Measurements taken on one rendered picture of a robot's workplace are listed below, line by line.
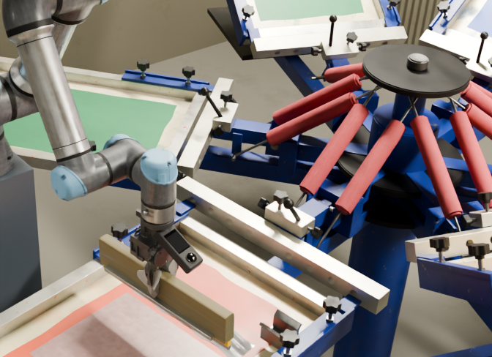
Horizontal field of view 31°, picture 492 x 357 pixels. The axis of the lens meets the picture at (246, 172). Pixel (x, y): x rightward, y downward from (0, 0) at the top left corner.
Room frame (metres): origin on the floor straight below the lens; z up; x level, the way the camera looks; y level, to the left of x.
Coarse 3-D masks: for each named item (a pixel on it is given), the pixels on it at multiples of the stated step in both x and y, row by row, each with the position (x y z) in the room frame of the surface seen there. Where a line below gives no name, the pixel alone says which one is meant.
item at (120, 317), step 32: (128, 288) 1.71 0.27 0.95; (224, 288) 1.74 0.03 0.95; (64, 320) 1.58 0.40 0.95; (96, 320) 1.58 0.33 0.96; (128, 320) 1.59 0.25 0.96; (160, 320) 1.60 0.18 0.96; (32, 352) 1.46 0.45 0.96; (64, 352) 1.47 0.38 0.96; (96, 352) 1.48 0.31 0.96; (128, 352) 1.49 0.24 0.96
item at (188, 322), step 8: (112, 272) 1.63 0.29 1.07; (120, 280) 1.61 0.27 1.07; (128, 280) 1.60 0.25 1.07; (136, 288) 1.57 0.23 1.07; (144, 296) 1.56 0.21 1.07; (160, 304) 1.52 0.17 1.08; (168, 312) 1.51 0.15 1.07; (176, 312) 1.50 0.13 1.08; (184, 320) 1.48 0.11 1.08; (192, 320) 1.48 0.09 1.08; (192, 328) 1.46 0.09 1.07; (200, 328) 1.45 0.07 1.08; (208, 336) 1.43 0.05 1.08
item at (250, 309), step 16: (240, 288) 1.74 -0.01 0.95; (224, 304) 1.68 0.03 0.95; (240, 304) 1.68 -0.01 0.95; (256, 304) 1.69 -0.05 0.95; (272, 304) 1.69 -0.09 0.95; (240, 320) 1.63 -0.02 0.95; (256, 320) 1.63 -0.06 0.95; (272, 320) 1.63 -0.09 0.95; (160, 336) 1.55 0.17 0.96; (176, 336) 1.55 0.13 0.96; (192, 336) 1.56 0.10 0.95; (256, 336) 1.58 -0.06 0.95; (144, 352) 1.49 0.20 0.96; (160, 352) 1.50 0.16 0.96; (176, 352) 1.50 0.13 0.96; (192, 352) 1.51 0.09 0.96; (208, 352) 1.51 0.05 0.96; (256, 352) 1.52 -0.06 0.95
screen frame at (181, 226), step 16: (176, 224) 1.95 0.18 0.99; (192, 224) 1.95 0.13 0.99; (208, 240) 1.89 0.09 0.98; (224, 240) 1.89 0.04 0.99; (224, 256) 1.86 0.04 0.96; (240, 256) 1.83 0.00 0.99; (256, 256) 1.84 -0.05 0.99; (80, 272) 1.71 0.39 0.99; (96, 272) 1.73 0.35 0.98; (256, 272) 1.79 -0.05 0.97; (272, 272) 1.78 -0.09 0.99; (48, 288) 1.65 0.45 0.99; (64, 288) 1.65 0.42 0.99; (80, 288) 1.69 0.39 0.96; (288, 288) 1.72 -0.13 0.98; (304, 288) 1.72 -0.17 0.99; (16, 304) 1.58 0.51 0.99; (32, 304) 1.58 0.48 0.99; (48, 304) 1.61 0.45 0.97; (304, 304) 1.69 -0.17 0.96; (320, 304) 1.67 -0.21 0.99; (0, 320) 1.52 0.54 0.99; (16, 320) 1.54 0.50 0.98; (0, 336) 1.50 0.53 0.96
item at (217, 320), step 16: (112, 240) 1.67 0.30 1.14; (112, 256) 1.64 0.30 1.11; (128, 256) 1.61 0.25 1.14; (128, 272) 1.61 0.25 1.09; (144, 288) 1.57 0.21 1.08; (160, 288) 1.54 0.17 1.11; (176, 288) 1.51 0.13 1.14; (192, 288) 1.51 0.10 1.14; (176, 304) 1.51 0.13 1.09; (192, 304) 1.48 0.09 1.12; (208, 304) 1.46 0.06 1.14; (208, 320) 1.45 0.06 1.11; (224, 320) 1.42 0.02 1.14; (224, 336) 1.42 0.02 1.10
